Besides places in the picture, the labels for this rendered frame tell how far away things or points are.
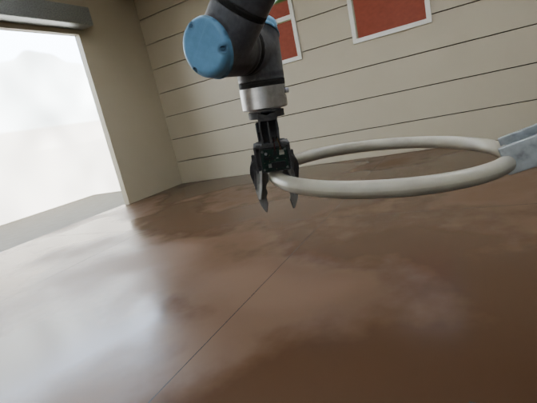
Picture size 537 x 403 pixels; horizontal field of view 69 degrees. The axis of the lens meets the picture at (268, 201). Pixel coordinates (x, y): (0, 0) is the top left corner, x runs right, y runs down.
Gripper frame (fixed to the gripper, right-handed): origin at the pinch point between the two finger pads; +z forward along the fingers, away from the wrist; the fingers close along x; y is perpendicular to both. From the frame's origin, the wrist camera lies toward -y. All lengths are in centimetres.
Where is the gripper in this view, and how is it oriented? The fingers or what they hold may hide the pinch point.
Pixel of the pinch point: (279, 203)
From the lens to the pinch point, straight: 84.6
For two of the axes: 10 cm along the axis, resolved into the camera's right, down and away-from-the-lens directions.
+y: 0.2, 2.7, -9.6
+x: 9.9, -1.5, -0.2
